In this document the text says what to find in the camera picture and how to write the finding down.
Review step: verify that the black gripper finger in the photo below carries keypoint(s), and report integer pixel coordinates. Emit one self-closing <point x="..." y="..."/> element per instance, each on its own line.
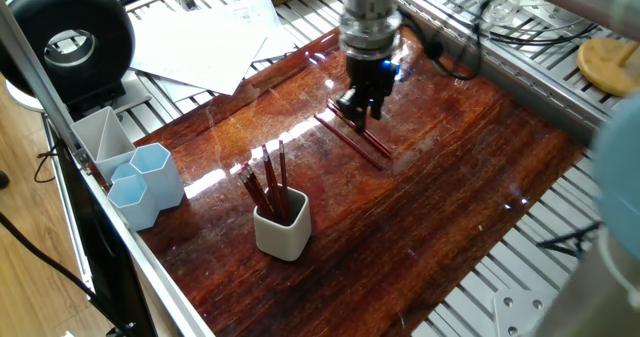
<point x="377" y="107"/>
<point x="355" y="104"/>

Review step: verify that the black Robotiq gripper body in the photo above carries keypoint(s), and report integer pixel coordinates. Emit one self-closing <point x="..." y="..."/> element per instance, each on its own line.
<point x="372" y="77"/>

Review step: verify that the white square ceramic pen holder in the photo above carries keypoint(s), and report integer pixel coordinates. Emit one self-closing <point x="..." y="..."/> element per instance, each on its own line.
<point x="282" y="239"/>

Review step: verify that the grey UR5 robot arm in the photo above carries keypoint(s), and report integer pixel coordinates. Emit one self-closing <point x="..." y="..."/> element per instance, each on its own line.
<point x="620" y="177"/>

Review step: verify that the light blue hexagonal pen holder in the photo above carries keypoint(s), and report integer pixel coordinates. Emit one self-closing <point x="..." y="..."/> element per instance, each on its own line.
<point x="165" y="187"/>

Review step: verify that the white divided square pen holder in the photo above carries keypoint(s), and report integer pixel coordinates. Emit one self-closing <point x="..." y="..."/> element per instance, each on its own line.
<point x="117" y="164"/>

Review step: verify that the silver wrist sensor flange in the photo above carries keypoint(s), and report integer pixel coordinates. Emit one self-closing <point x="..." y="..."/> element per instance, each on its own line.
<point x="370" y="27"/>

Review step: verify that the red-brown wooden board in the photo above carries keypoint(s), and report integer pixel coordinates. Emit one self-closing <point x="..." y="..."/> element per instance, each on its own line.
<point x="400" y="252"/>

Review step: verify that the white paper sheet stack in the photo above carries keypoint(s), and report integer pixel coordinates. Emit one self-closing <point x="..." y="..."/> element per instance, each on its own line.
<point x="200" y="47"/>

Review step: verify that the clear plastic jar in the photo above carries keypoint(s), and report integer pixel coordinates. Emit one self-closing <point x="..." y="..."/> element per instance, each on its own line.
<point x="525" y="12"/>

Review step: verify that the round wooden stand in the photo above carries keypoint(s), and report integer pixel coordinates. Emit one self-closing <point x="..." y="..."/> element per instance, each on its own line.
<point x="605" y="72"/>

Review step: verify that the black monitor panel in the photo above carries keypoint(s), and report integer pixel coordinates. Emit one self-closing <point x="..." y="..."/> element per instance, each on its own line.
<point x="110" y="277"/>

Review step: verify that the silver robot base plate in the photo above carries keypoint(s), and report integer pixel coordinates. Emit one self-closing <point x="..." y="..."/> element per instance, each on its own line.
<point x="515" y="317"/>

